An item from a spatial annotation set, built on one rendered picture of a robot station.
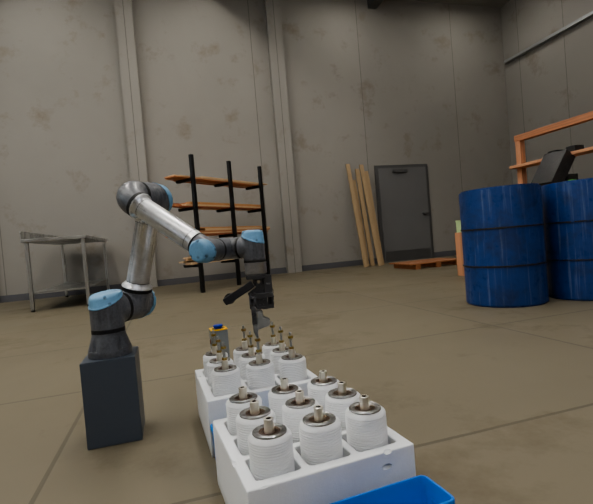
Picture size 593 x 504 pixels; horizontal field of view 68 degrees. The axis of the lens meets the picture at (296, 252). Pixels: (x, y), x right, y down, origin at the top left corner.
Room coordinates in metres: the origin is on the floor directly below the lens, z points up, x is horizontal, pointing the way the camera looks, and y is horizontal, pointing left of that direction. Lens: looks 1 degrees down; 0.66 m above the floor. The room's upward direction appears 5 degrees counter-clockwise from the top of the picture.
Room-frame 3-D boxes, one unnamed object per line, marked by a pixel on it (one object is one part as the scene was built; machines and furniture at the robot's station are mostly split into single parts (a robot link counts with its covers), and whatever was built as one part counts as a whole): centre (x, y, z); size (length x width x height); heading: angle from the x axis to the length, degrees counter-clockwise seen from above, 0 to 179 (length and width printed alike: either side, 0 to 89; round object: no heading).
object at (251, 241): (1.50, 0.15, 0.65); 0.09 x 0.08 x 0.11; 66
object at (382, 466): (1.09, 0.02, 0.09); 0.39 x 0.39 x 0.18; 21
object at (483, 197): (3.65, -2.07, 0.48); 1.31 x 0.80 x 0.96; 101
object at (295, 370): (1.53, 0.04, 0.16); 0.10 x 0.10 x 0.18
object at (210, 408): (1.60, 0.19, 0.09); 0.39 x 0.39 x 0.18; 19
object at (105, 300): (1.60, 0.71, 0.47); 0.13 x 0.12 x 0.14; 156
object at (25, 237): (6.90, 3.52, 0.54); 2.13 x 0.80 x 1.09; 16
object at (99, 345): (1.60, 0.71, 0.35); 0.15 x 0.15 x 0.10
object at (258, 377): (1.49, 0.16, 0.16); 0.10 x 0.10 x 0.18
